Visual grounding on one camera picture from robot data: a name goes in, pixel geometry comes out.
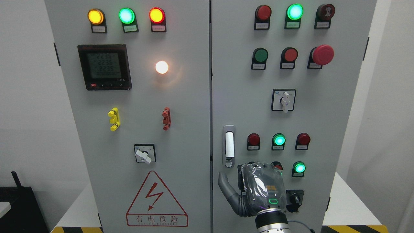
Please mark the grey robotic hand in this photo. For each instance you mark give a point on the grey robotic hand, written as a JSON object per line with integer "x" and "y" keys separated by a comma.
{"x": 261, "y": 187}

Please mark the red push button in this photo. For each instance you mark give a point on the red push button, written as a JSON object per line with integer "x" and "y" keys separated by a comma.
{"x": 288, "y": 58}
{"x": 277, "y": 165}

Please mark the green lit light middle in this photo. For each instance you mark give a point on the green lit light middle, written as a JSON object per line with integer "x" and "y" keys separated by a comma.
{"x": 278, "y": 142}

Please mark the red push button lower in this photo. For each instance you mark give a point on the red push button lower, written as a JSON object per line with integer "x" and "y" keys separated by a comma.
{"x": 277, "y": 165}

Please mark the grey cabinet door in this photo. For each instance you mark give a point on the grey cabinet door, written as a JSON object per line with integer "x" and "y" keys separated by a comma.
{"x": 242, "y": 97}
{"x": 183, "y": 151}

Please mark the green lit light top right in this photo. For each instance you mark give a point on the green lit light top right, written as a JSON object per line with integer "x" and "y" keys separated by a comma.
{"x": 293, "y": 16}

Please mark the black rotary knob switch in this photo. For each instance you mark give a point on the black rotary knob switch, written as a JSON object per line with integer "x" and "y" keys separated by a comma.
{"x": 294, "y": 199}

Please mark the silver swing door handle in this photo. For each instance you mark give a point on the silver swing door handle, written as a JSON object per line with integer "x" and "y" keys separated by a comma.
{"x": 228, "y": 144}

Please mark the white lit indicator light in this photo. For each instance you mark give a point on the white lit indicator light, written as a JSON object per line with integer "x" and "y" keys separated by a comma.
{"x": 162, "y": 67}

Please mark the green indicator light top left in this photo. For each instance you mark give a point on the green indicator light top left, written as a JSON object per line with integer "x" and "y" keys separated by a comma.
{"x": 128, "y": 20}

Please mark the red lit indicator light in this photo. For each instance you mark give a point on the red lit indicator light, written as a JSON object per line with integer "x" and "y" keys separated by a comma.
{"x": 158, "y": 21}

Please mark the yellow terminal connector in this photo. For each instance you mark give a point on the yellow terminal connector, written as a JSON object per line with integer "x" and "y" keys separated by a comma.
{"x": 113, "y": 114}

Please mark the red terminal connector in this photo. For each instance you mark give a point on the red terminal connector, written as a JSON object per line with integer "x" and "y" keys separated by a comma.
{"x": 166, "y": 118}

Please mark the green lit push button lower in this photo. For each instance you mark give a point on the green lit push button lower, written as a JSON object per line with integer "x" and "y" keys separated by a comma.
{"x": 298, "y": 169}

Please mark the grey right cabinet door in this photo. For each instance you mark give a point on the grey right cabinet door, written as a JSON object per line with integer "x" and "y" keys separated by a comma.
{"x": 242, "y": 97}

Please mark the red push button upper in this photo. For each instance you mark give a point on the red push button upper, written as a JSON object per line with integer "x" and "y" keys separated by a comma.
{"x": 288, "y": 58}

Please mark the yellow indicator light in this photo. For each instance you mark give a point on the yellow indicator light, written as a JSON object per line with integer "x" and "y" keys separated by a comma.
{"x": 97, "y": 21}

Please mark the red indicator light middle right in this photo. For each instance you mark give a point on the red indicator light middle right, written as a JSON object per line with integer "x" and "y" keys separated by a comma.
{"x": 302, "y": 141}

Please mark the black digital power meter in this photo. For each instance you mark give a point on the black digital power meter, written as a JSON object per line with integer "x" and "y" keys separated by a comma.
{"x": 105, "y": 67}

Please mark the green lit light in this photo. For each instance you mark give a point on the green lit light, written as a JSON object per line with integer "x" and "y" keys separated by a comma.
{"x": 293, "y": 16}
{"x": 278, "y": 142}

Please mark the grey left cabinet door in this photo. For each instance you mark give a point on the grey left cabinet door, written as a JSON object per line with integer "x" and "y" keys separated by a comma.
{"x": 183, "y": 151}

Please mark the white rotary switch left door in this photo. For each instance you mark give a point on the white rotary switch left door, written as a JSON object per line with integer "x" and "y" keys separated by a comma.
{"x": 145, "y": 153}

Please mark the green push button upper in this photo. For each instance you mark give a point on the green push button upper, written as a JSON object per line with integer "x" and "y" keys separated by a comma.
{"x": 259, "y": 59}

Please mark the black red buzzer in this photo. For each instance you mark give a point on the black red buzzer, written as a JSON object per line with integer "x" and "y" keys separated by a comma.
{"x": 323, "y": 16}

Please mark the white rotary switch upper right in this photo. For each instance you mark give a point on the white rotary switch upper right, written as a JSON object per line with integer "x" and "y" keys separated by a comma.
{"x": 283, "y": 100}

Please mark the red electric hazard sticker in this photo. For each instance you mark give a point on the red electric hazard sticker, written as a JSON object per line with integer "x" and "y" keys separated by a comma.
{"x": 155, "y": 206}

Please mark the red emergency stop button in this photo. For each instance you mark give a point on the red emergency stop button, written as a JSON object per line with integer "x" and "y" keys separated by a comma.
{"x": 320, "y": 56}

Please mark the red indicator light top right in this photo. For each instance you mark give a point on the red indicator light top right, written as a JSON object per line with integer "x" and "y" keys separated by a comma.
{"x": 262, "y": 17}

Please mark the red indicator light middle left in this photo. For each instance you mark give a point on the red indicator light middle left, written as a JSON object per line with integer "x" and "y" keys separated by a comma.
{"x": 253, "y": 142}

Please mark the black box with antenna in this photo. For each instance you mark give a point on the black box with antenna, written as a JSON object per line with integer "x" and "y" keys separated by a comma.
{"x": 25, "y": 215}

